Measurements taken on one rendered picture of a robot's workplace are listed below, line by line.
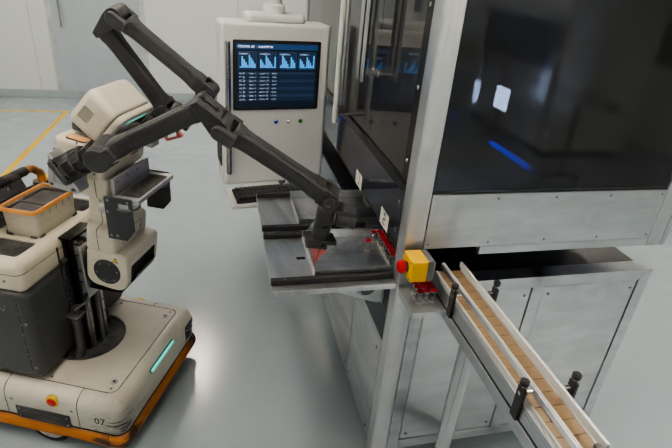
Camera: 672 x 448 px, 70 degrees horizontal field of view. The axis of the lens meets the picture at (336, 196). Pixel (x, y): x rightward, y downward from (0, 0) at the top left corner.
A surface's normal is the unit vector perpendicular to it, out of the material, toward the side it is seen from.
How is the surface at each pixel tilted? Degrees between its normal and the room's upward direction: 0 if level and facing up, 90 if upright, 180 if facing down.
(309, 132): 90
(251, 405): 0
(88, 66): 90
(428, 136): 90
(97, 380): 0
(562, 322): 90
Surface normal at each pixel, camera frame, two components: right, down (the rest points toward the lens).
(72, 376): 0.08, -0.90
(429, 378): 0.22, 0.44
